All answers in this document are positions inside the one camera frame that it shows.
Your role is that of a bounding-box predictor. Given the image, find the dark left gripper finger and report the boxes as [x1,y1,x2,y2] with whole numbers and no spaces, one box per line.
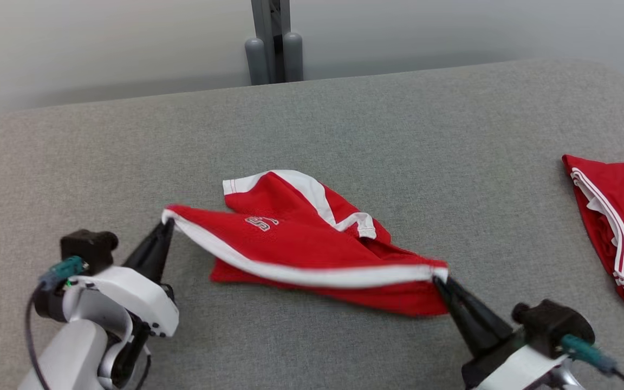
[122,219,172,275]
[144,220,176,284]

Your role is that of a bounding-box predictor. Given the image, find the left arm teal-plug black cable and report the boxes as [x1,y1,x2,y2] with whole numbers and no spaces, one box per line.
[23,256,91,390]

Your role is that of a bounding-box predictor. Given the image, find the grey metal partition post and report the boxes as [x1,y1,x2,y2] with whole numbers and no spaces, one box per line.
[250,0,291,85]

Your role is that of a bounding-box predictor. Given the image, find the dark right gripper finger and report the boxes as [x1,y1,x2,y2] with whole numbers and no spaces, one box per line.
[435,276,515,345]
[433,277,495,359]

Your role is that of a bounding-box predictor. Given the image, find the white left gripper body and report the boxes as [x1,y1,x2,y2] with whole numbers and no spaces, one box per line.
[63,264,180,339]

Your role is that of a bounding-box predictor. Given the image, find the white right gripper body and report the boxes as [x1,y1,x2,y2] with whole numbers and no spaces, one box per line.
[461,330,584,390]

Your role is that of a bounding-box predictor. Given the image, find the grey cylindrical post foot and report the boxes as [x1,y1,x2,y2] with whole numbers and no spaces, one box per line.
[282,31,304,83]
[244,37,270,87]

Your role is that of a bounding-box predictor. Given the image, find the arm teal-plug black cable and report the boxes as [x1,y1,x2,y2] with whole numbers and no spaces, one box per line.
[561,334,624,390]
[23,256,91,390]

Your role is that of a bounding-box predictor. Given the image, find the red white basketball shorts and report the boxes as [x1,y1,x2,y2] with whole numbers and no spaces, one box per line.
[161,170,450,318]

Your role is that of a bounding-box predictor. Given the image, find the right arm teal-plug black cable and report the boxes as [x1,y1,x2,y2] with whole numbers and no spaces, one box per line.
[561,334,624,390]

